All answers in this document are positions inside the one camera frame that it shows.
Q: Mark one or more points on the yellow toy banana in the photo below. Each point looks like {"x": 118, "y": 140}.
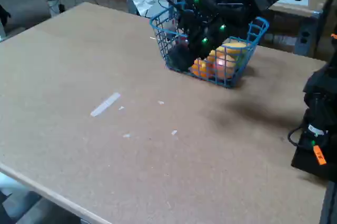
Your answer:
{"x": 234, "y": 48}

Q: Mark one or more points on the red toy pomegranate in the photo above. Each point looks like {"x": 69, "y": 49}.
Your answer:
{"x": 183, "y": 42}

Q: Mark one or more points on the pink orange toy fruit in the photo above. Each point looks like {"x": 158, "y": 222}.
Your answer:
{"x": 223, "y": 66}

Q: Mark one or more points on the light green toy apple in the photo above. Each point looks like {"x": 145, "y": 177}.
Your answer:
{"x": 241, "y": 57}

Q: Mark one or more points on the long white tape strip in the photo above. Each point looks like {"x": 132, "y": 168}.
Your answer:
{"x": 105, "y": 104}

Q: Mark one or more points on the brown wooden workbench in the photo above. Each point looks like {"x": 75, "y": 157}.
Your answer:
{"x": 295, "y": 8}

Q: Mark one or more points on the black power adapter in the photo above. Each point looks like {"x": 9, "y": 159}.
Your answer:
{"x": 61, "y": 8}

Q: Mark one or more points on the orange label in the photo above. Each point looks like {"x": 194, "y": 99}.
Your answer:
{"x": 319, "y": 155}

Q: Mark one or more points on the black chair part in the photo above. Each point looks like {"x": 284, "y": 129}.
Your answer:
{"x": 4, "y": 15}

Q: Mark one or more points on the black metal frame post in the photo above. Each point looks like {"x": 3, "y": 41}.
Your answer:
{"x": 330, "y": 205}

